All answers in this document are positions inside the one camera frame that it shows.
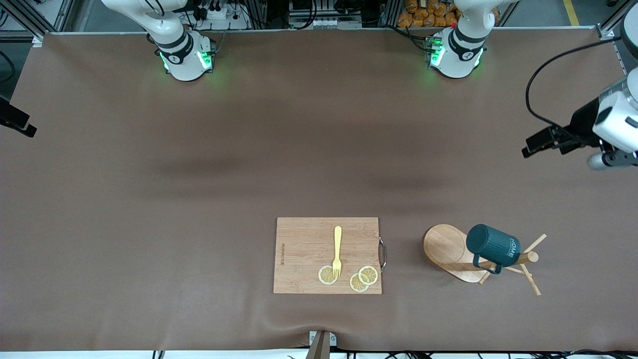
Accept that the brown table mat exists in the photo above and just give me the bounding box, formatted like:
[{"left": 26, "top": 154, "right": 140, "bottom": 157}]
[{"left": 0, "top": 27, "right": 638, "bottom": 352}]

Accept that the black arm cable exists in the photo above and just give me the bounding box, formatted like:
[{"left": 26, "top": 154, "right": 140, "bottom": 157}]
[
  {"left": 525, "top": 38, "right": 619, "bottom": 126},
  {"left": 0, "top": 50, "right": 15, "bottom": 84}
]

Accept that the bamboo cutting board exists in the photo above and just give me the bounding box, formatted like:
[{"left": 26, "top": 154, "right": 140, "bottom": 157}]
[{"left": 273, "top": 217, "right": 383, "bottom": 295}]

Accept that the aluminium frame post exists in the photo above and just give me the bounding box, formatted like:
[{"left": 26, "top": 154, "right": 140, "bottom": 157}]
[
  {"left": 0, "top": 0, "right": 75, "bottom": 40},
  {"left": 596, "top": 0, "right": 638, "bottom": 75}
]

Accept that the orange packets pile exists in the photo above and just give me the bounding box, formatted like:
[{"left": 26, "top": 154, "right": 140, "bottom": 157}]
[{"left": 398, "top": 0, "right": 462, "bottom": 28}]

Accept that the wooden mug tree rack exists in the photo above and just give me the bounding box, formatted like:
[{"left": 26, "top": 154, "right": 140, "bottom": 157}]
[{"left": 423, "top": 224, "right": 548, "bottom": 296}]

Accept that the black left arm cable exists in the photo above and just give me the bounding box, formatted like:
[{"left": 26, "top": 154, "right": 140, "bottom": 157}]
[{"left": 525, "top": 38, "right": 619, "bottom": 126}]

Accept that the brown tapered pole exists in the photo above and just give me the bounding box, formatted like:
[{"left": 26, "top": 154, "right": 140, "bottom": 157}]
[{"left": 305, "top": 332, "right": 332, "bottom": 359}]

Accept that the yellow plastic fork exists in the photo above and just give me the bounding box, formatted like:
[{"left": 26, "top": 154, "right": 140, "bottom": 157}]
[{"left": 332, "top": 226, "right": 343, "bottom": 280}]

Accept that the white power strip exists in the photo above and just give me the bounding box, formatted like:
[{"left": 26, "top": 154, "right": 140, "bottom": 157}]
[{"left": 192, "top": 0, "right": 250, "bottom": 30}]

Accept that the dark green enamel mug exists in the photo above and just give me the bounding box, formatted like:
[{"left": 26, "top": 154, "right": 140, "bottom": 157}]
[{"left": 466, "top": 224, "right": 522, "bottom": 275}]

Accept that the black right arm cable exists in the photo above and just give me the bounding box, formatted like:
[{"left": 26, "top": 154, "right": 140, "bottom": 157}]
[{"left": 0, "top": 50, "right": 15, "bottom": 84}]

